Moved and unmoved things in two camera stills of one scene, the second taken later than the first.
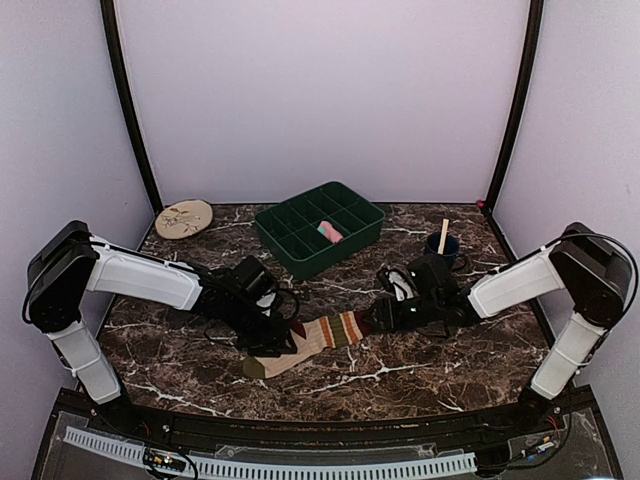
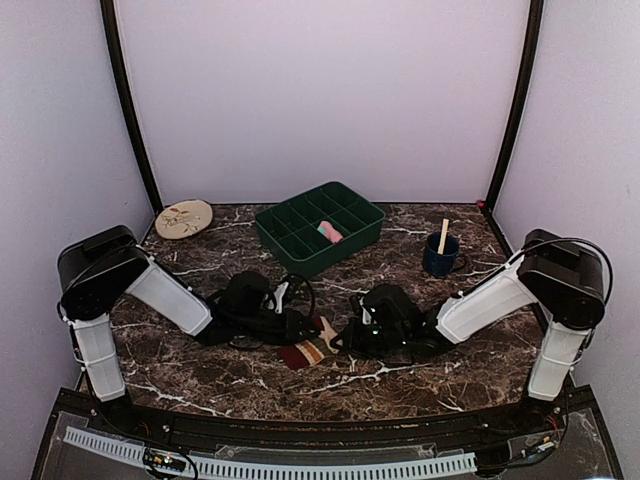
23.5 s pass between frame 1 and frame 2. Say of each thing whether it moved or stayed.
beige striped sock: moved
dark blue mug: stayed
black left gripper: moved
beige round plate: stayed
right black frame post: stayed
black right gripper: moved
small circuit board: stayed
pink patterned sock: stayed
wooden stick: stayed
